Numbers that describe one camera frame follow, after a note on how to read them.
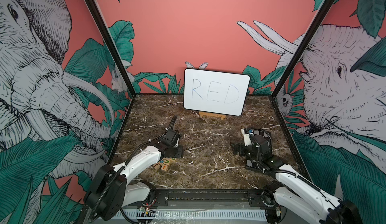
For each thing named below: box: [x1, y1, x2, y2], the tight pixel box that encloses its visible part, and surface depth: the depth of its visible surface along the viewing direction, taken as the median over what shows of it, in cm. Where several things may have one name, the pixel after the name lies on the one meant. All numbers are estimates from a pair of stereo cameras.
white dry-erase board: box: [183, 68, 251, 117], surface depth 97 cm
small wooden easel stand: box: [198, 110, 227, 121], surface depth 107 cm
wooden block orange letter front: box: [160, 164, 168, 172], surface depth 83 cm
